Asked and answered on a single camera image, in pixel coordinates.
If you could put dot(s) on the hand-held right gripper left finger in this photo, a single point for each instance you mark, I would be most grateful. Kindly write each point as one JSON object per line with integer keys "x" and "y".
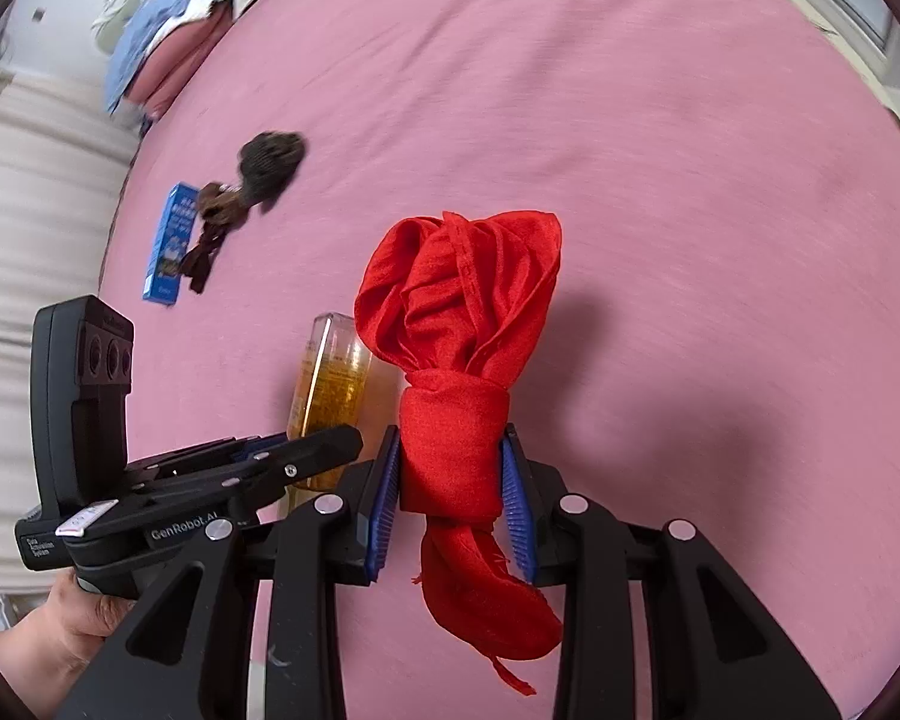
{"x": 384, "y": 510}

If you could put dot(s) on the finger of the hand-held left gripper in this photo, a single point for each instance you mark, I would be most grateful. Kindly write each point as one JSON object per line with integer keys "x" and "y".
{"x": 307, "y": 457}
{"x": 259, "y": 446}

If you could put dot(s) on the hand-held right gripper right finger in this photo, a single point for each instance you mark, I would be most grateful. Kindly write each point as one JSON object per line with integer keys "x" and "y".
{"x": 516, "y": 506}

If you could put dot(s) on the gold cosmetics box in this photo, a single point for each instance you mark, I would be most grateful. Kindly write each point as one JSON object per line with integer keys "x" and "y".
{"x": 334, "y": 382}

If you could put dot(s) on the red knotted scarf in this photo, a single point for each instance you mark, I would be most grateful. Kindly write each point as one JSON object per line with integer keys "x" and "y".
{"x": 457, "y": 330}

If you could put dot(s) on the person's left hand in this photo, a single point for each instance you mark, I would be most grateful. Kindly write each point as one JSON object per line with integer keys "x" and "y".
{"x": 67, "y": 630}

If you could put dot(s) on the cream curtain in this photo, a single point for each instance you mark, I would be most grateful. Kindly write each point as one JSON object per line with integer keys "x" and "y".
{"x": 30, "y": 240}

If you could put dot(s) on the blue carton box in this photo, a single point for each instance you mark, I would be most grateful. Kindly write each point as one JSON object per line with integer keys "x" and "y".
{"x": 169, "y": 247}

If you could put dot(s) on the brown cloth piece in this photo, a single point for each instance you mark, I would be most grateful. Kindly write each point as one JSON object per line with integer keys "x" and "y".
{"x": 214, "y": 217}

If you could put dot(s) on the dark brown knit sock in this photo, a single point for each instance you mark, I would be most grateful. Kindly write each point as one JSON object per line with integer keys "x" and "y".
{"x": 270, "y": 165}

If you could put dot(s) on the pink pillow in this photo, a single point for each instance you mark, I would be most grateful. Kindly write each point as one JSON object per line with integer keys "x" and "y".
{"x": 187, "y": 52}

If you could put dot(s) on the blue pillow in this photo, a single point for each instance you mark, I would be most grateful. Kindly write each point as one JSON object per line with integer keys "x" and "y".
{"x": 154, "y": 37}

